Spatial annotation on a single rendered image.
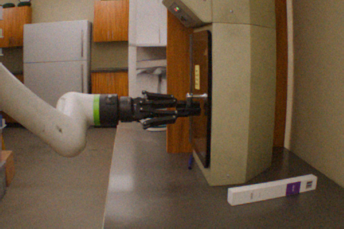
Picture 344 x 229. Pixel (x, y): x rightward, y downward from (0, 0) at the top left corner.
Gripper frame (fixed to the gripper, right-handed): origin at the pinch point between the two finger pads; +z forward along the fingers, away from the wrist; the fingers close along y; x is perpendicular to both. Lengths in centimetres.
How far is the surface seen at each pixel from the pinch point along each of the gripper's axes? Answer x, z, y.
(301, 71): 7, 48, 23
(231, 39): -21.2, 10.6, 7.1
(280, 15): -5, 42, 43
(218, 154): 2.8, 7.4, -14.7
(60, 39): 296, -136, 378
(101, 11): 285, -71, 435
